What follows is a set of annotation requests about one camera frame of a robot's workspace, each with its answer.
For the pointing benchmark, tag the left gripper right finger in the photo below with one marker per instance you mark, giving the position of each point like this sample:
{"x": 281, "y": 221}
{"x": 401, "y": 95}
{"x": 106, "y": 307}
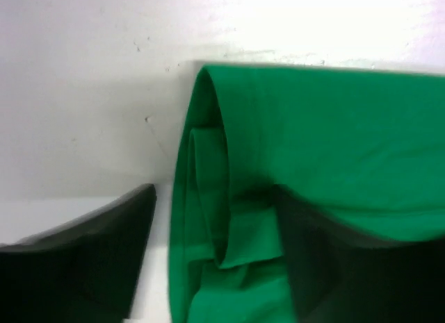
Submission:
{"x": 337, "y": 273}

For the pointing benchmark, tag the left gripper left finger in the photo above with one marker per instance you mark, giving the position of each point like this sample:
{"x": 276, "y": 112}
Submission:
{"x": 86, "y": 270}

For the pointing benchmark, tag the green t shirt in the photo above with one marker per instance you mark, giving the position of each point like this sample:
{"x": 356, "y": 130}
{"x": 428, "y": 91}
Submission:
{"x": 366, "y": 147}

